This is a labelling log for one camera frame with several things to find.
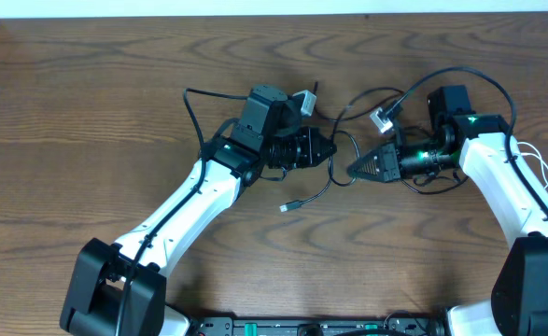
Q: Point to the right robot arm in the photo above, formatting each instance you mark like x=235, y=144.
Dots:
x=479, y=147

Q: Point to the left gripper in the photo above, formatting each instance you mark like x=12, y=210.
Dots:
x=305, y=147

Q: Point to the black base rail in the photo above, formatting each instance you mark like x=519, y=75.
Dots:
x=396, y=323

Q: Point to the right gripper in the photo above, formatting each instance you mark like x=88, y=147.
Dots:
x=390, y=162

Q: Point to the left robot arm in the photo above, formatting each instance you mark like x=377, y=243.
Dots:
x=119, y=289

